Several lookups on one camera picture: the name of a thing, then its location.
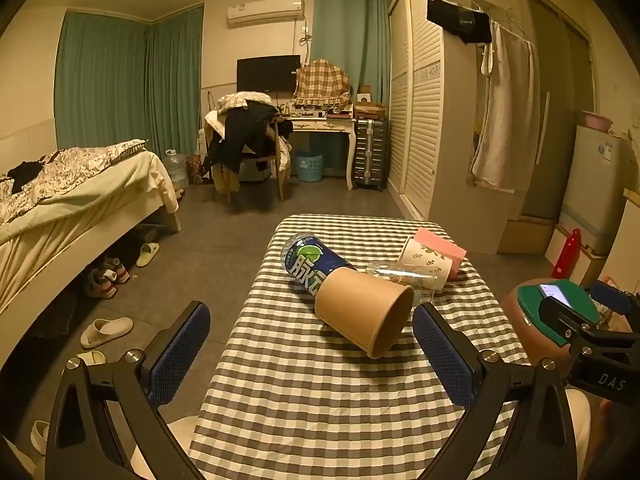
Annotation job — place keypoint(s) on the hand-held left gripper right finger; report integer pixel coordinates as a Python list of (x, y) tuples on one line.
[(442, 360)]

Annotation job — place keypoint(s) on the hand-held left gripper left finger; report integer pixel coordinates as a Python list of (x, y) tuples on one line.
[(180, 355)]

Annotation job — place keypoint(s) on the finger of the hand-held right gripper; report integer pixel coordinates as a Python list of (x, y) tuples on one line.
[(611, 299), (557, 317)]

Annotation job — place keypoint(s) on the brown paper cup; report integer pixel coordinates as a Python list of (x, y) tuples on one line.
[(362, 310)]

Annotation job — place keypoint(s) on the clear glass cup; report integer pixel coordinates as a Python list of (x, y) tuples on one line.
[(412, 280)]

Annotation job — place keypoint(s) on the white leaf-print paper cup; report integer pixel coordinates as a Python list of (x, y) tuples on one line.
[(425, 259)]

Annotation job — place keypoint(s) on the smartphone with lit screen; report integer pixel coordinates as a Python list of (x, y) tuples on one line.
[(555, 294)]

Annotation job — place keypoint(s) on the green stool cover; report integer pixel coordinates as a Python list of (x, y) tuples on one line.
[(530, 302)]

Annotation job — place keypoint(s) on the brown round stool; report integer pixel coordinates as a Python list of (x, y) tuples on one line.
[(520, 325)]

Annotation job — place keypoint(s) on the white cardboard box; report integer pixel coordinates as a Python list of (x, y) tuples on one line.
[(590, 265)]

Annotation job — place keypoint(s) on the red bottle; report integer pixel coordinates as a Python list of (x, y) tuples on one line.
[(567, 255)]

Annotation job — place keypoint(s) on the white slipper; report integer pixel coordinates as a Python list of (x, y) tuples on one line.
[(92, 358), (106, 332), (39, 437)]

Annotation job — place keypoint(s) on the person's right leg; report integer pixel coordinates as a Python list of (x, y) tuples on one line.
[(582, 440)]

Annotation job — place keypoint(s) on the person's leg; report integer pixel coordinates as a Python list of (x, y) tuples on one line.
[(172, 442), (582, 440)]

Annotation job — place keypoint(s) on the person's left leg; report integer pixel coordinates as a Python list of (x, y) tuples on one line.
[(172, 442)]

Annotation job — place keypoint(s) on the pair of sneakers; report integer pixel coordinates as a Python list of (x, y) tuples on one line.
[(106, 280)]

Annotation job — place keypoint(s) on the pale green slipper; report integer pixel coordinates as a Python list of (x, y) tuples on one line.
[(148, 254)]

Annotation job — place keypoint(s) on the pink sponge block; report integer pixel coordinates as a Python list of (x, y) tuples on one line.
[(445, 247)]

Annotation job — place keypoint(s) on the small white fridge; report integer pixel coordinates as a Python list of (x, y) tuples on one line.
[(597, 185)]

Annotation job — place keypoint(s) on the grey checkered tablecloth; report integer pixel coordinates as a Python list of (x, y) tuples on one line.
[(300, 400)]

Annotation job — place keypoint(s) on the blue drink bottle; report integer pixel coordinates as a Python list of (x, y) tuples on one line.
[(312, 262)]

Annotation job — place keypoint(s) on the bed with cream sheet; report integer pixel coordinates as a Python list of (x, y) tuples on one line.
[(60, 240)]

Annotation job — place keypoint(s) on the pink plastic basin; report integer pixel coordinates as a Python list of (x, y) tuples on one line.
[(597, 121)]

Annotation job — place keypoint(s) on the clear water jug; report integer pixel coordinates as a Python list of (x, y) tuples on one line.
[(176, 170)]

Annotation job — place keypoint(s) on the brown bag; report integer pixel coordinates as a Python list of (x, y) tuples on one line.
[(194, 170)]

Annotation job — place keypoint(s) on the grey door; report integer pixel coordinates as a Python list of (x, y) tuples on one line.
[(555, 110)]

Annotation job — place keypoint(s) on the wooden chair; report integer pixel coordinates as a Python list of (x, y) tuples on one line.
[(277, 180)]

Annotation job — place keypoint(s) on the patterned blanket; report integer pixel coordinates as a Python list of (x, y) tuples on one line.
[(75, 170)]

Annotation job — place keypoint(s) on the white hanging towel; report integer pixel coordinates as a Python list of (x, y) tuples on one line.
[(507, 110)]

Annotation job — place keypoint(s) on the dark suitcase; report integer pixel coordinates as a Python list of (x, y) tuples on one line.
[(370, 155)]

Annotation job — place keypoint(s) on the white louvred wardrobe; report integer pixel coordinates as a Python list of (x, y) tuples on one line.
[(425, 135)]

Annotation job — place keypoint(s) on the black clothes pile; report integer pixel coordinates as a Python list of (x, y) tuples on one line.
[(240, 135)]

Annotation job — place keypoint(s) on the blue plastic basket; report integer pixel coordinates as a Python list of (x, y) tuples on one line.
[(309, 166)]

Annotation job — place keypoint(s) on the black garment on bed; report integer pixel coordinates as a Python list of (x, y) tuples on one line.
[(25, 175)]

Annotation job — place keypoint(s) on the wicker basket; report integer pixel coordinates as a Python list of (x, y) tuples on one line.
[(370, 110)]

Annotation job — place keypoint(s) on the cream bedding pile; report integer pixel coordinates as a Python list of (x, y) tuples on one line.
[(235, 100)]

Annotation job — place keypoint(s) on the white dressing desk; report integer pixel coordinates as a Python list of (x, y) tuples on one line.
[(320, 125)]

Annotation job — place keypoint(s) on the green curtain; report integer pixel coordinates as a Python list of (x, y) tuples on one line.
[(360, 35), (175, 85), (100, 80)]

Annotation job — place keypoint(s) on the black television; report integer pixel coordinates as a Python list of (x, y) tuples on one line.
[(267, 74)]

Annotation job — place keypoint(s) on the plaid cloth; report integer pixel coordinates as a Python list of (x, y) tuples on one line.
[(322, 82)]

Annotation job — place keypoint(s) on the black hanging bag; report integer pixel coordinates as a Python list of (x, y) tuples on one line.
[(457, 17)]

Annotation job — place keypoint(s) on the white air conditioner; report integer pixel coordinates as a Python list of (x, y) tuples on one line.
[(265, 12)]

